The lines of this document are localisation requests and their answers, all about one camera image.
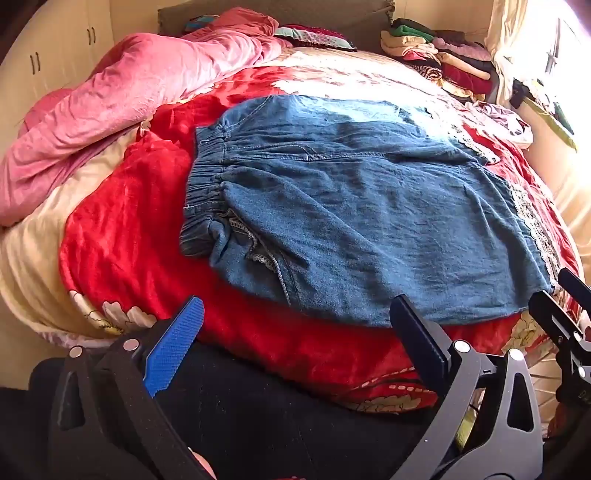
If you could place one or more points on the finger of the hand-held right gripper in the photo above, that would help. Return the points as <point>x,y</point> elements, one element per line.
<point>575,284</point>
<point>551,321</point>

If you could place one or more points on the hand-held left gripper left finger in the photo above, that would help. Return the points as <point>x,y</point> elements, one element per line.
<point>178,341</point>

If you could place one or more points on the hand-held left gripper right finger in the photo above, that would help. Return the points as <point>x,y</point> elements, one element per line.
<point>420,339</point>

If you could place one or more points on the blue denim pants lace trim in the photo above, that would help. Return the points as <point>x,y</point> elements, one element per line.
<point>346,207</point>

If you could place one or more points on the red floral blanket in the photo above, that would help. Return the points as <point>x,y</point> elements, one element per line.
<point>129,240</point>

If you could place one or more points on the person's black clothing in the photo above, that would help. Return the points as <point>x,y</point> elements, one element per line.
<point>277,424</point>

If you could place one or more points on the green cloth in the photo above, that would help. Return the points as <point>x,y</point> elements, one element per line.
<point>561,120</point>

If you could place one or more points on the white lilac cloth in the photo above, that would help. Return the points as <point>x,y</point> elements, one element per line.
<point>503,122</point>

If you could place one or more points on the small black object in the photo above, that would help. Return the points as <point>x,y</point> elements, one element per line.
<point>518,94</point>

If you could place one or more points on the window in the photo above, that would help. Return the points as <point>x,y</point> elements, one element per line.
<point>568,50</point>

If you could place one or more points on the pink duvet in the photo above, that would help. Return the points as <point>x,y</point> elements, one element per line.
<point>115,92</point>

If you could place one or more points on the pile of folded clothes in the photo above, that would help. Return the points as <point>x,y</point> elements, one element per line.
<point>443,60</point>

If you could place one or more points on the cream curtain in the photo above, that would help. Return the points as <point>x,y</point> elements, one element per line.
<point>508,27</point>

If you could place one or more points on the cream wardrobe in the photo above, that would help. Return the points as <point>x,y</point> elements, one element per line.
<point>60,46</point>

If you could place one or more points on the patterned pillow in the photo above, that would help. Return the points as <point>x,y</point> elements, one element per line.
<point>318,38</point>

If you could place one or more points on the teal cloth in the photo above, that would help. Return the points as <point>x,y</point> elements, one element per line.
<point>201,23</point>

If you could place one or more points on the dark grey headboard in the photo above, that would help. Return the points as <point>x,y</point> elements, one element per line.
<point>323,18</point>

